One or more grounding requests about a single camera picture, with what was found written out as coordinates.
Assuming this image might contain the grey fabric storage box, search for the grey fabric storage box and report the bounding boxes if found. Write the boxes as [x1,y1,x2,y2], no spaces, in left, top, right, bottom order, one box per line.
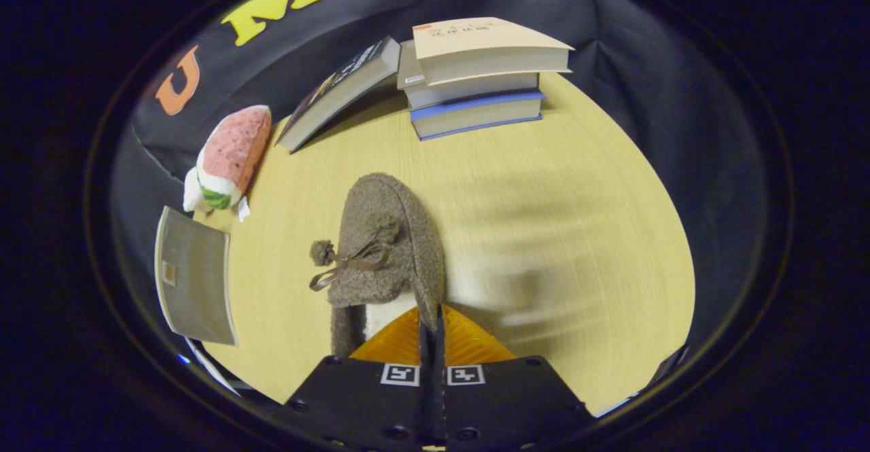
[154,206,237,346]

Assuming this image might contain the white plush toy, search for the white plush toy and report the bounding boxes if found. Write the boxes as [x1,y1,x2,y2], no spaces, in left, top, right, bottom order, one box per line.
[182,167,205,213]

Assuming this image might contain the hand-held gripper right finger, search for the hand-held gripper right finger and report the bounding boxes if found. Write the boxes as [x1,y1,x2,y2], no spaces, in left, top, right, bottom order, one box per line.
[433,302,592,449]

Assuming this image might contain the blue cover book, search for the blue cover book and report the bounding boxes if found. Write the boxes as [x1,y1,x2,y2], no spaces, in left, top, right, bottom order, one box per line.
[410,89,546,141]

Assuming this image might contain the grey cover book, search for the grey cover book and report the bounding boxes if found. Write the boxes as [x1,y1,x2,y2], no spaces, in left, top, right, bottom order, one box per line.
[397,39,541,111]

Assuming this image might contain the watermelon slice plush toy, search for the watermelon slice plush toy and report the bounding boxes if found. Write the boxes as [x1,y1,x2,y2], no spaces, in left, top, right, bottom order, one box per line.
[195,104,273,223]

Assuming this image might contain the black cover book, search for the black cover book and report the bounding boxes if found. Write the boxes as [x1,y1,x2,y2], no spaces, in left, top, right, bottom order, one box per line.
[275,36,402,154]

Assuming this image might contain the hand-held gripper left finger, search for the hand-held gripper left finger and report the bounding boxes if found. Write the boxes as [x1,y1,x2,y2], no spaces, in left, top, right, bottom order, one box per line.
[282,305,436,449]

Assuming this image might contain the black backdrop cloth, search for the black backdrop cloth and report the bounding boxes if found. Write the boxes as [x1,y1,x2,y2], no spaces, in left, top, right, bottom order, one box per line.
[109,0,769,398]

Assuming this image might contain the tan cover book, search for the tan cover book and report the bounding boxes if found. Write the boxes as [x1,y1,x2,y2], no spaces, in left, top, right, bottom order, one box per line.
[412,17,575,87]

